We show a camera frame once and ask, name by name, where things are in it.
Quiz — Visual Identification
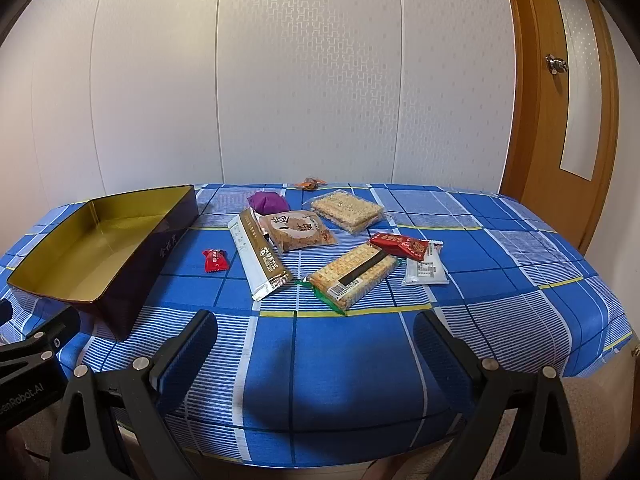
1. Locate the gold tin box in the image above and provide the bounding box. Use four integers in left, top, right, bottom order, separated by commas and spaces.
8, 184, 198, 341

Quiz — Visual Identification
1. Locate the wooden door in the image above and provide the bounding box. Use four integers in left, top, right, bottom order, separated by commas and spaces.
500, 0, 620, 254

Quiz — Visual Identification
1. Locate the orange-ended clear candy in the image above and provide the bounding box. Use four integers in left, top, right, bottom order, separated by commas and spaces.
295, 177, 326, 192

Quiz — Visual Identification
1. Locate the rice cracker clear pack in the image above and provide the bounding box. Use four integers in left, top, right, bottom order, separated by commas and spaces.
304, 190, 385, 234

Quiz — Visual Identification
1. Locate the long brown white snack bar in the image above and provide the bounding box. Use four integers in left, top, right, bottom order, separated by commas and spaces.
228, 208, 293, 301

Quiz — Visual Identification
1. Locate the metal door handle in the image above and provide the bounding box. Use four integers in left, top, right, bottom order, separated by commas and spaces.
544, 54, 568, 76

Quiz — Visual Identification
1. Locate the blue plaid tablecloth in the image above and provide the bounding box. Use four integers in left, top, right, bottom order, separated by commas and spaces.
0, 181, 636, 467

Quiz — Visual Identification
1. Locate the small red candy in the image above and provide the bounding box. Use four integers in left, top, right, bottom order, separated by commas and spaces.
203, 249, 229, 273

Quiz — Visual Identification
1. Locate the round pastry brown packet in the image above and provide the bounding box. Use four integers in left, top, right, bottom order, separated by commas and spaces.
259, 210, 337, 252

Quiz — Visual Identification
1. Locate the white sachet packet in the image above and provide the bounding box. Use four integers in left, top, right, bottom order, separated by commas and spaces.
401, 240, 449, 286

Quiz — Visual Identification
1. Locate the purple snack pouch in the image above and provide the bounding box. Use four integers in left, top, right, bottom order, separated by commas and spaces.
247, 191, 291, 216

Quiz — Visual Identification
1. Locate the cracker pack with green ends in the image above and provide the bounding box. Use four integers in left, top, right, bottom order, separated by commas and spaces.
292, 243, 401, 316

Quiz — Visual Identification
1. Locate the red patterned snack packet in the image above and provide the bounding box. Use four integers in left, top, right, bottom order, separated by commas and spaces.
369, 232, 428, 261

